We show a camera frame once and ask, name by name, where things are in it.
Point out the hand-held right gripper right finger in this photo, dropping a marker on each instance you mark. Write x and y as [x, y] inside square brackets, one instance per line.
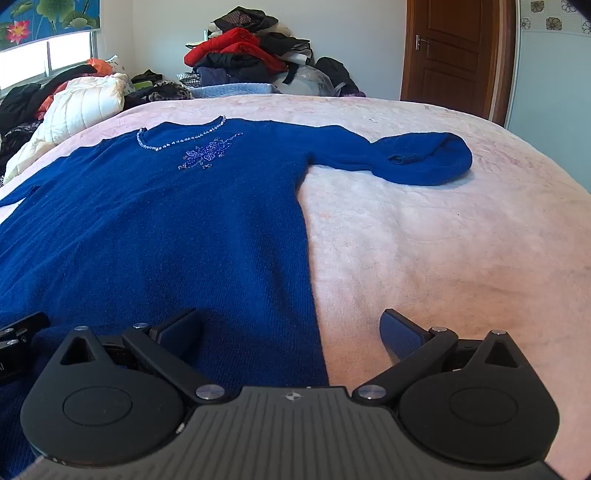
[399, 334]

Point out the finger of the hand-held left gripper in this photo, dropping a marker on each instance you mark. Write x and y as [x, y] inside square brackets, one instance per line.
[25, 325]

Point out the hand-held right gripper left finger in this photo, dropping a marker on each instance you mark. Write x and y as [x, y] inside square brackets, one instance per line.
[182, 332]

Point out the blue knit sweater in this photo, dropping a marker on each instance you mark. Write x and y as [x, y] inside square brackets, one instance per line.
[161, 230]

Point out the pile of clothes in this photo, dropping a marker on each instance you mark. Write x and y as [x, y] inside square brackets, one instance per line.
[240, 55]

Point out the pink bed blanket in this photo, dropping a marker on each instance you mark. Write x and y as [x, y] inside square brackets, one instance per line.
[438, 254]

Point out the dark floral cloth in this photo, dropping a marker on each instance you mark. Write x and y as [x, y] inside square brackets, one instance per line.
[18, 143]

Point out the white puffer jacket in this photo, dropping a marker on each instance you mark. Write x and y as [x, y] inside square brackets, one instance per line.
[78, 106]

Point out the black garment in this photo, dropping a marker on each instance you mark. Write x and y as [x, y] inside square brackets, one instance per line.
[23, 99]

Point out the dark patterned garment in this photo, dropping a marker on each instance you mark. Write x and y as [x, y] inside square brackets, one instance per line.
[161, 92]

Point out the light blue knit cloth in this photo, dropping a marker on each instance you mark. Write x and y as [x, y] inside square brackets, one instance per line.
[231, 90]

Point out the window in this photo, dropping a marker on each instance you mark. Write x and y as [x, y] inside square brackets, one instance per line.
[27, 60]

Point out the orange garment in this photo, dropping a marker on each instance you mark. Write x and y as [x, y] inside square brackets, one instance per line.
[99, 67]

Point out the brown wooden door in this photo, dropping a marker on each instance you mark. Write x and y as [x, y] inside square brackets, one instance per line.
[452, 55]

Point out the flower print wardrobe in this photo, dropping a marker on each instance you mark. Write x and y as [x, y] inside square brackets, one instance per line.
[554, 83]

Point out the lotus print roller blind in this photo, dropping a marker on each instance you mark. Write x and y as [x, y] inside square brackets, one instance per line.
[46, 14]

